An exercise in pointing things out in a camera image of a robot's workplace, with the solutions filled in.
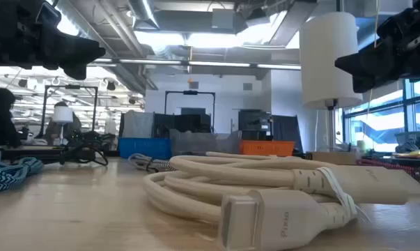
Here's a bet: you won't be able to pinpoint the blue plastic bin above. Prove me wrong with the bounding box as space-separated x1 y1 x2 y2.
118 137 173 160

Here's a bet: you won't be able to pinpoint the grey braided cable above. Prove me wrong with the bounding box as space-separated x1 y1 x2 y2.
127 153 178 174

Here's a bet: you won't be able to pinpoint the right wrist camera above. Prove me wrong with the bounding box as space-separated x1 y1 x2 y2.
377 7 419 45

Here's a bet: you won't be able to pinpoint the grey ceiling box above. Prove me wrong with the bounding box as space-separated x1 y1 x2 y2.
211 8 235 29

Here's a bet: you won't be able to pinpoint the yellow object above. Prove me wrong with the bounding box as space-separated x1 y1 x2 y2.
392 149 420 160

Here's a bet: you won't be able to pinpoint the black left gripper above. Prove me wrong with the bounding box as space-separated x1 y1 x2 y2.
0 0 107 82

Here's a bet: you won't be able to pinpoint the person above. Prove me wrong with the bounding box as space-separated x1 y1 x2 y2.
42 100 82 146
0 82 22 147

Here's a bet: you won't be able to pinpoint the maroon braided cable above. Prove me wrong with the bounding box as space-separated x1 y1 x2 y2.
355 158 419 177

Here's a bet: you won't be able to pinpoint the white lamp with wooden base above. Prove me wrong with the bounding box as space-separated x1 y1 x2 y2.
299 11 364 165

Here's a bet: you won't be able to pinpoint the orange plastic bin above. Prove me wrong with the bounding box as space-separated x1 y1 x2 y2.
240 139 296 157

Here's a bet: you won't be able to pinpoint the black gantry frame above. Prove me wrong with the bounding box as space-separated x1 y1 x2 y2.
164 90 217 133
40 84 99 139

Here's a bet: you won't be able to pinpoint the black panel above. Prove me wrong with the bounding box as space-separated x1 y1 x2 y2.
272 114 304 153

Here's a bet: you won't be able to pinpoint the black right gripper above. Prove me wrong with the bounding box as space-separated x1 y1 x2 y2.
334 0 420 93

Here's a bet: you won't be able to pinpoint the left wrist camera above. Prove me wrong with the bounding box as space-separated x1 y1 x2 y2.
37 1 63 27

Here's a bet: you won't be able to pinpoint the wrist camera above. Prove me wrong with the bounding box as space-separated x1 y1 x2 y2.
37 1 63 27
377 7 419 45

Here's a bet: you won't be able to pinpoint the teal braided cable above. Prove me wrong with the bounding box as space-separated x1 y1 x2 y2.
0 156 45 195

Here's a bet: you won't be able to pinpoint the beige cable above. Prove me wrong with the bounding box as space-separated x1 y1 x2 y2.
142 151 420 251

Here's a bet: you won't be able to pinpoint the grey cloth cover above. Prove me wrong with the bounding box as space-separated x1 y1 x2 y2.
121 111 155 139

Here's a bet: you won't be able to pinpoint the long ceiling light strip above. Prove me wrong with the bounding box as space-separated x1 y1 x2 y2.
87 57 302 70

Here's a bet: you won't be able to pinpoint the black cable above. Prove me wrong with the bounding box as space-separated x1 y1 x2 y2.
59 139 109 167

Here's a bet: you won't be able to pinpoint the black partition panels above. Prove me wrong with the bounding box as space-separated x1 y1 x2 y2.
153 112 212 135

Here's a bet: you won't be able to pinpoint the small white shade lamp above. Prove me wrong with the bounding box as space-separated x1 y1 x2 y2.
52 105 74 146

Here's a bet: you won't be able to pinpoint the black cabinet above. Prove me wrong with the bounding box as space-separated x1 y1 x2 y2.
238 109 273 141

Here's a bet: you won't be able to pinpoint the grey translucent bin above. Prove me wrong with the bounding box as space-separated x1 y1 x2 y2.
170 128 244 157

